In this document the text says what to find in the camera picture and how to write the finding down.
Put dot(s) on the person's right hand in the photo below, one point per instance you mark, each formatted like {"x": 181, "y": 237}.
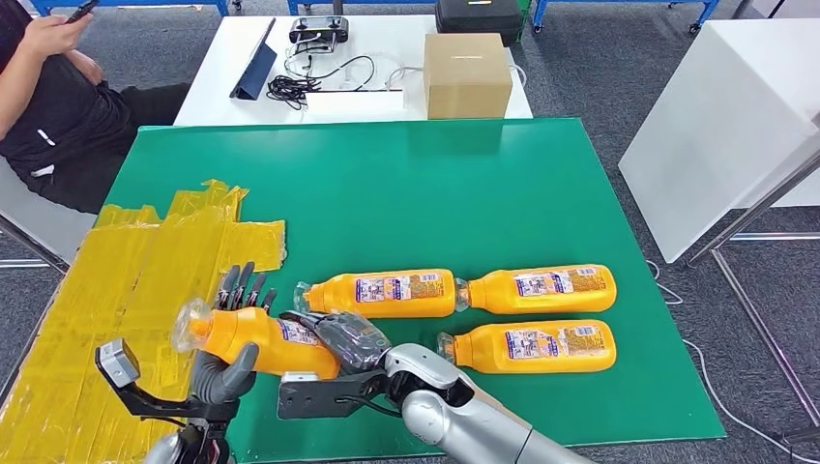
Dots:
{"x": 51, "y": 35}

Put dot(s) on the person's left hand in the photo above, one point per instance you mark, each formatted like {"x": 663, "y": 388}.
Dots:
{"x": 90, "y": 69}

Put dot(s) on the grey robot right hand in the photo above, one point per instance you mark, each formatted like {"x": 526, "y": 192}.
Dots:
{"x": 352, "y": 342}

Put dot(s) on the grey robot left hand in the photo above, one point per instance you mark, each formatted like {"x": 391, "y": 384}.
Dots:
{"x": 214, "y": 384}

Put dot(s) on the black smartphone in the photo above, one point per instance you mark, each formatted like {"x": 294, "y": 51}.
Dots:
{"x": 82, "y": 11}

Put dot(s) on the orange plastic bottle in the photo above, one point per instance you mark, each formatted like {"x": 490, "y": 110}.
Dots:
{"x": 544, "y": 304}
{"x": 416, "y": 307}
{"x": 243, "y": 330}
{"x": 544, "y": 363}

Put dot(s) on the person's right forearm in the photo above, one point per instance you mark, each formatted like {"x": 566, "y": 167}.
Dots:
{"x": 19, "y": 89}

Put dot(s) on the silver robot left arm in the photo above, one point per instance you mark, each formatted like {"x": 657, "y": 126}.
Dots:
{"x": 163, "y": 451}

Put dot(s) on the person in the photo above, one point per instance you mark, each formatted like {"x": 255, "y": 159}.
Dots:
{"x": 70, "y": 128}

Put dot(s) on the blue metal rack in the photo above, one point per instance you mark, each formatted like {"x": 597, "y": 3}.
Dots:
{"x": 160, "y": 4}
{"x": 608, "y": 3}
{"x": 384, "y": 3}

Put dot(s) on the yellow tape sheet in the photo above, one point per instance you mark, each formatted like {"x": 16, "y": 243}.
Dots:
{"x": 96, "y": 288}

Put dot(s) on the grey chair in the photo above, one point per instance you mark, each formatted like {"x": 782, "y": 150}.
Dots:
{"x": 45, "y": 224}

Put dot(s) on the dark blue tablet case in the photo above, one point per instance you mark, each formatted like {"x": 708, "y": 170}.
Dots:
{"x": 255, "y": 74}

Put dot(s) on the black remote controller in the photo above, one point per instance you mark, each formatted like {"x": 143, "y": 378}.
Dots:
{"x": 318, "y": 29}

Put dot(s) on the brown cardboard box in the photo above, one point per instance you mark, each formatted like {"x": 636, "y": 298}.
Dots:
{"x": 466, "y": 81}

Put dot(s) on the black hard case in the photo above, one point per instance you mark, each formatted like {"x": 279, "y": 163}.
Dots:
{"x": 478, "y": 20}

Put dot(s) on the white side table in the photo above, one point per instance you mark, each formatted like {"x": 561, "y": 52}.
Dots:
{"x": 717, "y": 128}

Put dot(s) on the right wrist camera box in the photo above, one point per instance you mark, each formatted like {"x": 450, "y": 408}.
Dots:
{"x": 314, "y": 397}

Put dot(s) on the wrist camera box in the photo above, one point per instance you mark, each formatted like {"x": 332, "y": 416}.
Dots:
{"x": 314, "y": 397}
{"x": 118, "y": 362}

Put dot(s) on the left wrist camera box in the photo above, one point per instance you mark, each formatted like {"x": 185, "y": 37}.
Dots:
{"x": 118, "y": 362}

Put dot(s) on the silver metal frame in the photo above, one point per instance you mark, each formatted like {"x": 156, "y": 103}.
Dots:
{"x": 762, "y": 330}

